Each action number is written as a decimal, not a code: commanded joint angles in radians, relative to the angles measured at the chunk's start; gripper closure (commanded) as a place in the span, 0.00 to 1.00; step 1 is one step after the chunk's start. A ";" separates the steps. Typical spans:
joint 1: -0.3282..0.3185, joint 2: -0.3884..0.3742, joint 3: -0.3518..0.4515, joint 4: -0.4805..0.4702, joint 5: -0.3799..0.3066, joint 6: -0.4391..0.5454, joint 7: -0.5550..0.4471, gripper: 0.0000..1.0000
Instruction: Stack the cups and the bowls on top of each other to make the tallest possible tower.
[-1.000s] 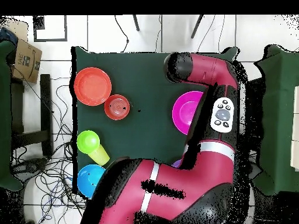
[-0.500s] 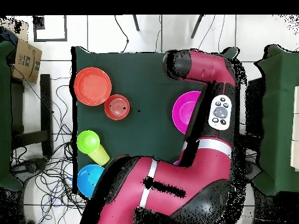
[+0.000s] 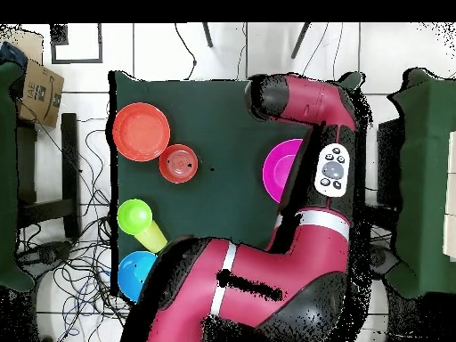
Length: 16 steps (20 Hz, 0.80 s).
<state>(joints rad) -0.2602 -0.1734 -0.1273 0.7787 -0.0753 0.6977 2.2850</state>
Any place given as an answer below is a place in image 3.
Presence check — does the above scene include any large magenta bowl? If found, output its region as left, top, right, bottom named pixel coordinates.
left=262, top=138, right=304, bottom=205

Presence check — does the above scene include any small orange bowl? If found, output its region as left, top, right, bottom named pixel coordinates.
left=158, top=143, right=200, bottom=184

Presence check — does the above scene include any yellow cup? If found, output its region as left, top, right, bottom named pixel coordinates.
left=134, top=219, right=169, bottom=255

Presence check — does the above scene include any large orange bowl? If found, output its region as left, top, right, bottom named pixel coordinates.
left=111, top=102, right=172, bottom=163

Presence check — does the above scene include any blue bowl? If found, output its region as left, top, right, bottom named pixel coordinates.
left=117, top=250, right=159, bottom=303

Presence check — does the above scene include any dark green tablecloth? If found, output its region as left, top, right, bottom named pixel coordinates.
left=108, top=69, right=366, bottom=297

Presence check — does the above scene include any small green bowl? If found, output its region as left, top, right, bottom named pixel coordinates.
left=116, top=198, right=154, bottom=237

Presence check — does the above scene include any black tripod leg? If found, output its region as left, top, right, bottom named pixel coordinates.
left=201, top=22, right=214, bottom=48
left=290, top=22, right=312, bottom=60

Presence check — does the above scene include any green cloth side table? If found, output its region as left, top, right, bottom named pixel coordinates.
left=0, top=61, right=37, bottom=293
left=386, top=68, right=456, bottom=299

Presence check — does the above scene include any cardboard box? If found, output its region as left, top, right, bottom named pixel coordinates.
left=15, top=59, right=65, bottom=128

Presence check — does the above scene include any white box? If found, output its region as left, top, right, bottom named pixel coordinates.
left=442, top=130, right=456, bottom=263

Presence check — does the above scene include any blue object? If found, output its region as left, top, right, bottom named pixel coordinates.
left=0, top=40, right=29, bottom=70

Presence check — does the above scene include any tangle of black cables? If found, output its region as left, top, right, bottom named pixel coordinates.
left=15, top=117, right=129, bottom=342

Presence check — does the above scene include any black cable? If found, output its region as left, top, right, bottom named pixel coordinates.
left=174, top=22, right=198, bottom=81

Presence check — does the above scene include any black chair frame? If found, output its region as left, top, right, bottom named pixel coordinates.
left=15, top=112, right=81, bottom=240

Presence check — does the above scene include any dark grey pedestal leg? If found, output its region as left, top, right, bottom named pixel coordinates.
left=15, top=240, right=74, bottom=272
left=370, top=245, right=400, bottom=277

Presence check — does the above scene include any black square floor frame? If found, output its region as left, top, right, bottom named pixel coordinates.
left=50, top=22, right=103, bottom=65

